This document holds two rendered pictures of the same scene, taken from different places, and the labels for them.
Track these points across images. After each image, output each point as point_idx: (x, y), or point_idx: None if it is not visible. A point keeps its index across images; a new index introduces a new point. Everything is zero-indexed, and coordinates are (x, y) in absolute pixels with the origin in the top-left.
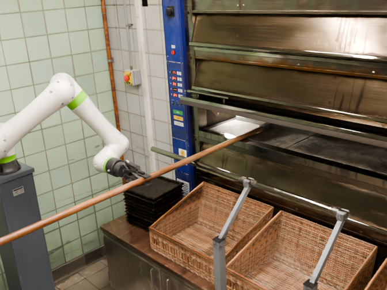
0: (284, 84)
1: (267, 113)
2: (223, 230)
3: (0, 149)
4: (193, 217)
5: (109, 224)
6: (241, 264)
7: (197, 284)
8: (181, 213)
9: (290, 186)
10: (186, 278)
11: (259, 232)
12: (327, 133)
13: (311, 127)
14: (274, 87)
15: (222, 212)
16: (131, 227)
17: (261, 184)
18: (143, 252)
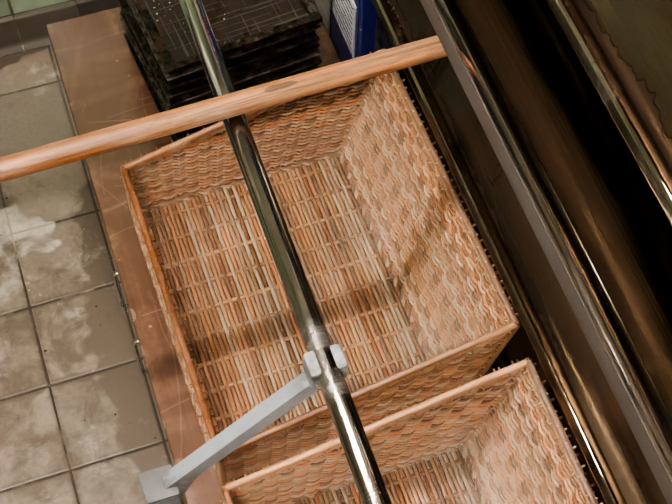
0: (668, 28)
1: (512, 140)
2: (184, 467)
3: None
4: (322, 143)
5: (78, 29)
6: (301, 477)
7: (170, 442)
8: (265, 134)
9: (577, 332)
10: (157, 401)
11: (402, 412)
12: (644, 446)
13: (610, 363)
14: (632, 3)
15: (397, 192)
16: (130, 77)
17: (339, 424)
18: (103, 217)
